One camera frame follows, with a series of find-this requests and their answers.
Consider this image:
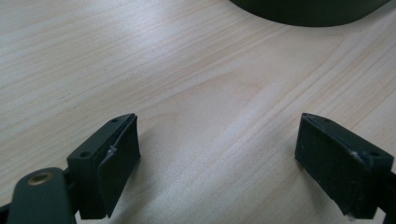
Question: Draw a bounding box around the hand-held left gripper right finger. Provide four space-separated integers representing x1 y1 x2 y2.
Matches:
294 112 395 220

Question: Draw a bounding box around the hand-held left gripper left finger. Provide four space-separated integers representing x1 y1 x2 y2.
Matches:
66 113 142 220

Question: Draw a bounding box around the dark round container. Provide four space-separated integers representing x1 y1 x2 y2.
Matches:
229 0 392 28

